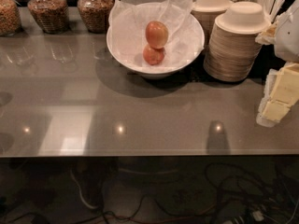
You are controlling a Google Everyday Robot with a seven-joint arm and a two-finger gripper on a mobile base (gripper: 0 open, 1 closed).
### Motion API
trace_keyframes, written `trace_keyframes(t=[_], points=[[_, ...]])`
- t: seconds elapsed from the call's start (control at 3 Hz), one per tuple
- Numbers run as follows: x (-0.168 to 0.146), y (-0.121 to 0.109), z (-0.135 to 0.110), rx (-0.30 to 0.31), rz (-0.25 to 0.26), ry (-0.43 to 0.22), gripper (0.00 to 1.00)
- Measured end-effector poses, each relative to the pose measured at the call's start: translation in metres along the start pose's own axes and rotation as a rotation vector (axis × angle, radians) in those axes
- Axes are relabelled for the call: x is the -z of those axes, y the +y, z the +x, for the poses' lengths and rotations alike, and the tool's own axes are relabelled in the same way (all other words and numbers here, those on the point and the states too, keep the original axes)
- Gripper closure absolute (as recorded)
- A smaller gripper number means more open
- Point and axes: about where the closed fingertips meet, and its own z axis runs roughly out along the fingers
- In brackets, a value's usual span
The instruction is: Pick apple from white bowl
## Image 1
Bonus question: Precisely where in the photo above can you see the left glass jar of grains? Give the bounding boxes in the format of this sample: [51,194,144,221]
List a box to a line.
[0,0,21,36]

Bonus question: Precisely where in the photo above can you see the white cable on floor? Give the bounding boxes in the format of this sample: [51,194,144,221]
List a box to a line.
[69,168,100,211]

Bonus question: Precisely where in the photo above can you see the red apple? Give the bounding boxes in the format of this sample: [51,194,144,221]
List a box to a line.
[146,21,168,49]
[143,45,164,65]

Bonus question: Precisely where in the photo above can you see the stack of paper bowls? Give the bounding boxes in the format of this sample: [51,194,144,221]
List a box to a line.
[192,0,233,49]
[204,2,270,82]

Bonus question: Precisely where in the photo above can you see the front stack of paper bowls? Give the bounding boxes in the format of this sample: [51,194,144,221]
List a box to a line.
[204,2,270,82]

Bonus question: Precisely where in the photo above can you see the right glass jar of grains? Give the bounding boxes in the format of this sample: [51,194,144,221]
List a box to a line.
[77,0,114,34]

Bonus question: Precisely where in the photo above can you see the rear stack of paper bowls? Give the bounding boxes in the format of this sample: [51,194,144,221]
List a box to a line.
[192,0,233,49]

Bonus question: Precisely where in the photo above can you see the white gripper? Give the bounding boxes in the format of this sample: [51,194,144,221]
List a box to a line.
[255,3,299,127]

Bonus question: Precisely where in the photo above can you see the middle glass jar of grains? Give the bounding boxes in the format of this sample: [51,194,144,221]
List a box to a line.
[27,0,69,34]

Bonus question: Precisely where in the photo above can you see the white tissue paper liner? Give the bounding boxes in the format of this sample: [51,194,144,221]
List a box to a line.
[108,0,205,70]

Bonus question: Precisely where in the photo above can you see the glass jar of grains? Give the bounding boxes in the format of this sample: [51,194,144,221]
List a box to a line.
[77,0,114,34]
[27,0,69,34]
[0,0,21,36]

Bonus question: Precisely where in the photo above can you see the white ceramic bowl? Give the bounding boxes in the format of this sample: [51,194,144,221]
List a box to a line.
[106,2,206,79]

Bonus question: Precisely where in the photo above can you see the black cables on floor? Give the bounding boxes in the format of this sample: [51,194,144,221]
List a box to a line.
[102,161,299,224]

